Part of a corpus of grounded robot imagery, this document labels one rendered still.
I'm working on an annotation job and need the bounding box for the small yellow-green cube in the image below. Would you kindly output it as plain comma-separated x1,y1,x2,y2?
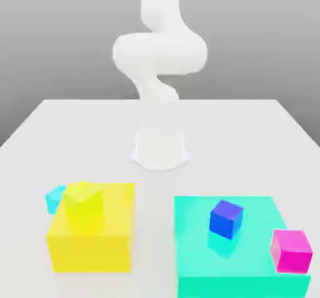
62,180,104,234

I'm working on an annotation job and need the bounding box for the small blue cube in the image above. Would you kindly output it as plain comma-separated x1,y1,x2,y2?
209,199,244,241

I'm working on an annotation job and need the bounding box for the small cyan cube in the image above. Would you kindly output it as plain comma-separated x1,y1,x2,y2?
44,184,67,216

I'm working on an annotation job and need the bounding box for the small magenta cube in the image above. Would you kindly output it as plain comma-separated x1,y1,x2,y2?
270,229,314,274

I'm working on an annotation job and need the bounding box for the large turquoise box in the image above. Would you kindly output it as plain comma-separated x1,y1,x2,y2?
174,196,311,298

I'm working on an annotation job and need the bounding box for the large yellow box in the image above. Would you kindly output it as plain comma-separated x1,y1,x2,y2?
46,182,136,274

